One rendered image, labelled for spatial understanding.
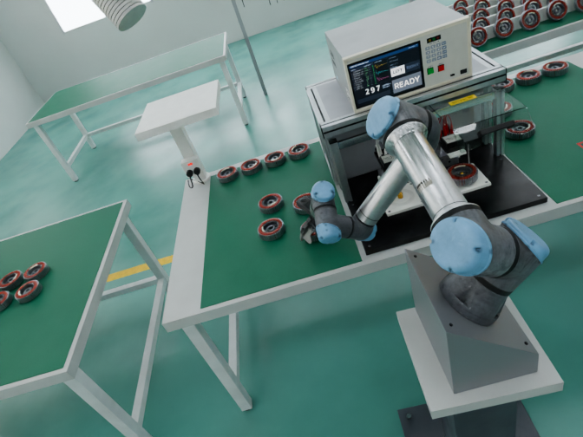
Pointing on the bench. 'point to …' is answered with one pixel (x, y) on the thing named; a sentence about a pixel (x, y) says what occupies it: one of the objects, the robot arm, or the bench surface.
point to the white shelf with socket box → (174, 114)
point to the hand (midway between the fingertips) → (314, 230)
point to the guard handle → (496, 128)
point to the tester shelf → (330, 89)
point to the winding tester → (409, 12)
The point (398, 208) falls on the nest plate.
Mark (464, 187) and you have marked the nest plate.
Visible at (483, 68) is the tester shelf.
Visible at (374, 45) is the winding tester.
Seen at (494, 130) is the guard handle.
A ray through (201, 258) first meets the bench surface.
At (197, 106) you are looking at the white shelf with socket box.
